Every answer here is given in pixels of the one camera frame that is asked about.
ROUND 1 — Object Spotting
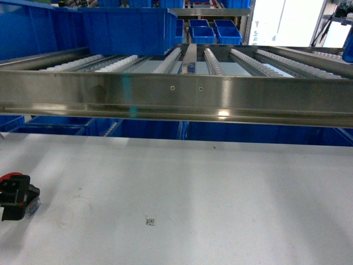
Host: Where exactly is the blue bin on rollers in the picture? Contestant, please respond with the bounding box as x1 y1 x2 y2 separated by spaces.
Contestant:
80 8 177 56

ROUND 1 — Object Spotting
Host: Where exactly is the red mushroom push button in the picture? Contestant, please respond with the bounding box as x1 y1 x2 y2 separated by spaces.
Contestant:
0 171 41 219

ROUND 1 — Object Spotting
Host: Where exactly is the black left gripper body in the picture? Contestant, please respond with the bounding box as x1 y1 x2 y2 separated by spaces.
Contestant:
0 174 41 222

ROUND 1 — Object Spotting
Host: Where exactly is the steel roller shelf rack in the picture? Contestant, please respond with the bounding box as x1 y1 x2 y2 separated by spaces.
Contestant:
1 44 352 128

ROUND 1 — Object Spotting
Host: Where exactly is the large blue bin left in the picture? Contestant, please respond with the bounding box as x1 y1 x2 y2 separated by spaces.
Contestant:
1 1 88 60

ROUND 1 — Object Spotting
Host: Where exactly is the QR code sticker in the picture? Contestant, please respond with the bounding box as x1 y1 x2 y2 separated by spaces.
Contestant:
145 215 156 226

